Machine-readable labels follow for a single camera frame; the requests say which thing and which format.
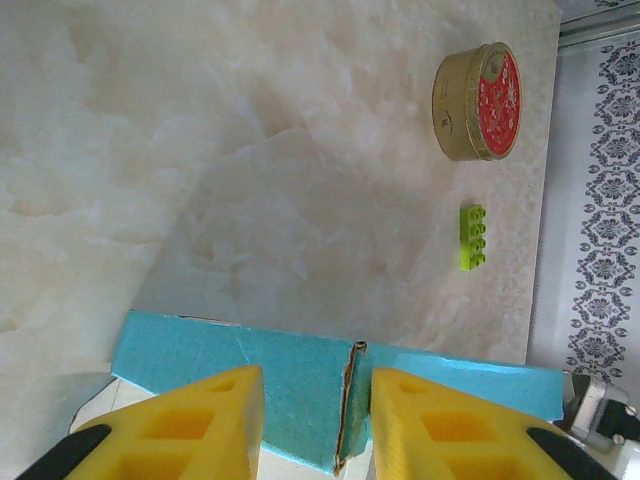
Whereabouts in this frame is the round red gold tin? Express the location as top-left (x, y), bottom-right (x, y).
top-left (431, 41), bottom-right (523, 162)

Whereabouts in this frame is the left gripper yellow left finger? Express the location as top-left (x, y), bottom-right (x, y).
top-left (17, 364), bottom-right (265, 480)

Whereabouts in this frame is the green toy brick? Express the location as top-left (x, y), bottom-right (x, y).
top-left (458, 204), bottom-right (489, 272)

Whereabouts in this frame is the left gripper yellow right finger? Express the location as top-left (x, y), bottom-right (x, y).
top-left (369, 367), bottom-right (619, 480)

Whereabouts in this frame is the thin aluminium frame rail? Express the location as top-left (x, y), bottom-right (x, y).
top-left (557, 7), bottom-right (640, 54)

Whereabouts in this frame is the blue paper box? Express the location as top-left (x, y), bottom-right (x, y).
top-left (67, 309), bottom-right (566, 480)

